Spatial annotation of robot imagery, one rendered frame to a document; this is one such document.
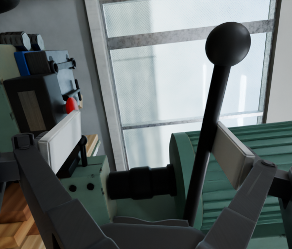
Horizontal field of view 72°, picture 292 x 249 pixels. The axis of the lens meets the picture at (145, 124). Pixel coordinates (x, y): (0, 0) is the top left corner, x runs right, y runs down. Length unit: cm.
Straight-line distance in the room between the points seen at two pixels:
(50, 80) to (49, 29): 149
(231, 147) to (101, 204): 27
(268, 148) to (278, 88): 166
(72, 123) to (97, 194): 21
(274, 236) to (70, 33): 162
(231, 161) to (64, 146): 13
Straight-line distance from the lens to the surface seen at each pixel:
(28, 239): 36
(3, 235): 33
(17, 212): 32
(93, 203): 39
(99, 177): 35
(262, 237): 44
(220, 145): 19
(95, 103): 173
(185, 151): 32
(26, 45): 33
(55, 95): 28
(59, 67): 32
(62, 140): 16
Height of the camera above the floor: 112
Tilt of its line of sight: 1 degrees down
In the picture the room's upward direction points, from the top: 84 degrees clockwise
